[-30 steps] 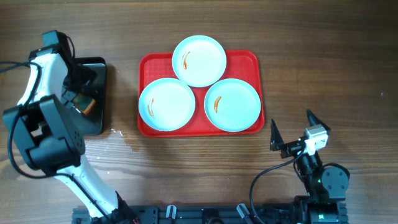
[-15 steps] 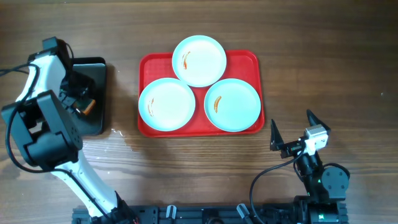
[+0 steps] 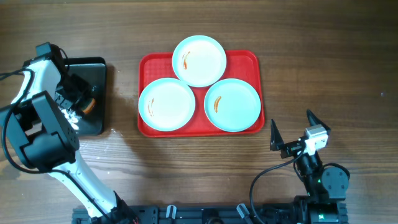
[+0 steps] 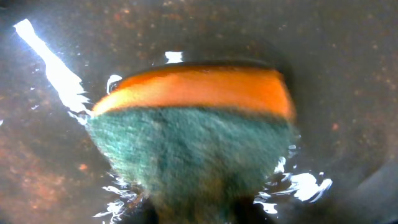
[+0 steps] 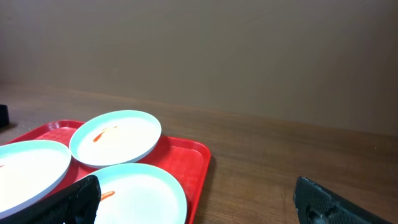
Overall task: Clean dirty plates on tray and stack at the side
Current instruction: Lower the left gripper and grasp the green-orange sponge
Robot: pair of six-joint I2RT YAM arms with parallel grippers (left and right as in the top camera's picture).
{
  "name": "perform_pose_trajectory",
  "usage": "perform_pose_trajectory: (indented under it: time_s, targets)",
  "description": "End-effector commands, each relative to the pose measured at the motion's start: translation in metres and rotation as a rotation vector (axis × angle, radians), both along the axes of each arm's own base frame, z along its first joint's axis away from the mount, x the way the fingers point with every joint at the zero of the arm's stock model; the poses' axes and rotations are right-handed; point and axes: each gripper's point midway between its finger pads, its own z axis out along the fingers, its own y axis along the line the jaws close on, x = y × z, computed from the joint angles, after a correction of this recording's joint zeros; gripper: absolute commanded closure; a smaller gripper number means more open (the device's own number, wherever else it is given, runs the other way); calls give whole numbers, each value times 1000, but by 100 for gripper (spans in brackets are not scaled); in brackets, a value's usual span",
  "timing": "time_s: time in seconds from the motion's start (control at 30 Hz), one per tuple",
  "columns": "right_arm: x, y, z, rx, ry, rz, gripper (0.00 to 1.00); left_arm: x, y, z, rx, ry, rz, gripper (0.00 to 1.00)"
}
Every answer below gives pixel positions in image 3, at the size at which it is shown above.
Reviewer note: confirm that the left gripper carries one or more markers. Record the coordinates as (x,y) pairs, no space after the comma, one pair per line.
(72,101)

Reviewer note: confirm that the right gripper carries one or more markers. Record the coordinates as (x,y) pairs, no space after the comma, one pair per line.
(294,147)

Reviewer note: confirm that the green orange sponge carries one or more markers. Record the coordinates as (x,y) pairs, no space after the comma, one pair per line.
(88,106)

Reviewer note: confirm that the light blue plate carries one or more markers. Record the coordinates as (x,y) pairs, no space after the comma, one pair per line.
(232,105)
(199,61)
(166,104)

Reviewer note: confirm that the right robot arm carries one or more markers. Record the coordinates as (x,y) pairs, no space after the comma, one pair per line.
(325,184)

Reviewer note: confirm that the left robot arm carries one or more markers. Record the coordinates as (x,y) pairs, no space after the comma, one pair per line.
(37,138)

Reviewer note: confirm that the black metal tray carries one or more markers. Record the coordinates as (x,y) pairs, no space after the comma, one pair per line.
(94,71)

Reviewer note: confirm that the red plastic tray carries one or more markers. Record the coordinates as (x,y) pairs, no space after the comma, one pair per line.
(241,64)

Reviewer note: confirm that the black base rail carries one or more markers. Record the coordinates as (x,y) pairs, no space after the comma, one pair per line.
(270,213)

